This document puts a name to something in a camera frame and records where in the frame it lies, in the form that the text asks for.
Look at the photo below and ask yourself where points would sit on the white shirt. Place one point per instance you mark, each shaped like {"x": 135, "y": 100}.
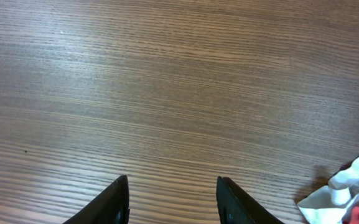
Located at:
{"x": 333, "y": 203}

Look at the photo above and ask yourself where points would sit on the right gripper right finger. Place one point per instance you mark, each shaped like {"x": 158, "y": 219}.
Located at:
{"x": 235, "y": 206}

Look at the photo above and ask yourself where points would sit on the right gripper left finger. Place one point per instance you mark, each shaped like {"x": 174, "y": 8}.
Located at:
{"x": 111, "y": 206}

